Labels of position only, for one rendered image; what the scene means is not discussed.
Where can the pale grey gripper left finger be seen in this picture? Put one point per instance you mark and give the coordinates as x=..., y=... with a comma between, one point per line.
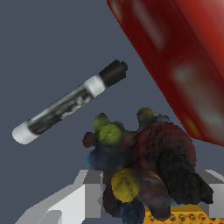
x=74, y=201

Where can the orange perforated object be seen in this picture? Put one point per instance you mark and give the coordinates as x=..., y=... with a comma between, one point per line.
x=186, y=216

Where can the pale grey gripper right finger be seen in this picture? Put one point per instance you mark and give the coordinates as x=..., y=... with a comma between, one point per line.
x=215, y=186

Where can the black and white marker pen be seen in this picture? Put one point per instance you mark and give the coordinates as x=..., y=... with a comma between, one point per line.
x=68, y=102

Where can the multicoloured knobbly toy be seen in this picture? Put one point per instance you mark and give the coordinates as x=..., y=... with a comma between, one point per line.
x=148, y=163

